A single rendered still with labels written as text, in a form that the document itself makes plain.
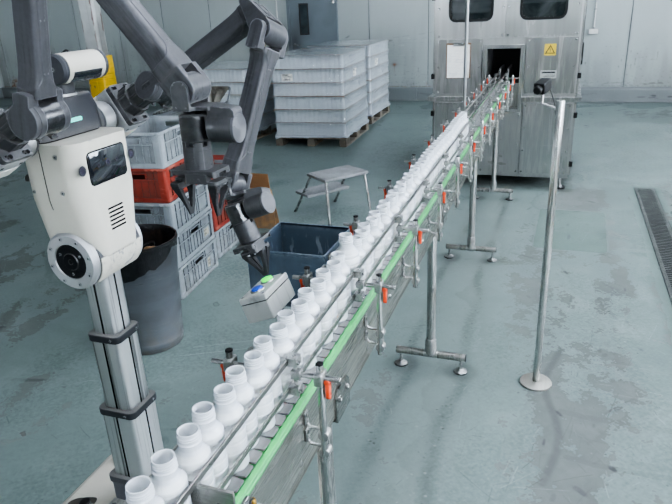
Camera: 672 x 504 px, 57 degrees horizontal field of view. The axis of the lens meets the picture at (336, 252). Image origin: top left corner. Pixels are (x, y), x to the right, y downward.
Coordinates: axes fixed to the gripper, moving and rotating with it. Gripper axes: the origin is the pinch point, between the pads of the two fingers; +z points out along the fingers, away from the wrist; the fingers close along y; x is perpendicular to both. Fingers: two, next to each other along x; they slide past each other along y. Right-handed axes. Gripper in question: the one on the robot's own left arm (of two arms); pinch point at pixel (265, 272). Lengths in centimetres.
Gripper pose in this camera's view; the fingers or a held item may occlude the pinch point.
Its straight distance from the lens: 163.3
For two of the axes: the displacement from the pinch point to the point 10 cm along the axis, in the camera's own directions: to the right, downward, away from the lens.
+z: 3.7, 9.0, 2.2
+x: -8.7, 2.5, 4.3
